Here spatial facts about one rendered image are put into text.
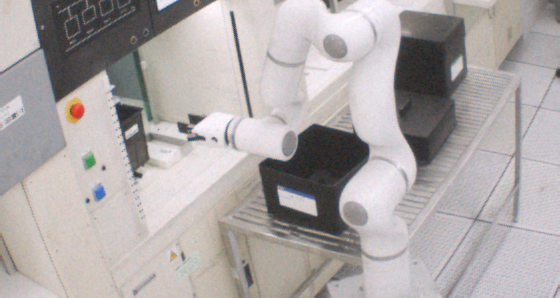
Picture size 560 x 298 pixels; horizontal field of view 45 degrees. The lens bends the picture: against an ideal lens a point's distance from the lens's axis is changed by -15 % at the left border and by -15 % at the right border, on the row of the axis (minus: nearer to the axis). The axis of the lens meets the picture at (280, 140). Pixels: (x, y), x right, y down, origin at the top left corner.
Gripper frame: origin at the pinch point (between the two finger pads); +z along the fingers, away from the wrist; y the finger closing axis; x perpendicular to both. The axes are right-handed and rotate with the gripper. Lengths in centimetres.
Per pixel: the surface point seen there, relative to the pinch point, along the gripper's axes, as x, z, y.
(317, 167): -41, -3, 48
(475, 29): -70, 13, 245
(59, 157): 7.8, 13.4, -36.7
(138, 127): -12.0, 33.2, 9.6
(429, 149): -38, -36, 66
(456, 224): -119, -18, 130
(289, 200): -34.7, -11.3, 21.1
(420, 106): -33, -25, 83
